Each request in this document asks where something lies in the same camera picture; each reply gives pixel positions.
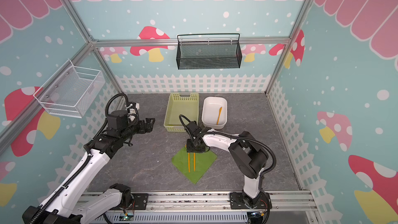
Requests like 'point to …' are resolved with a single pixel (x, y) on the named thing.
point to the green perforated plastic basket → (185, 103)
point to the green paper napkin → (203, 161)
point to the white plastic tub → (211, 107)
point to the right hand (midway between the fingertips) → (188, 149)
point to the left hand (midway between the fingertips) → (147, 122)
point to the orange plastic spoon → (189, 161)
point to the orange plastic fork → (194, 161)
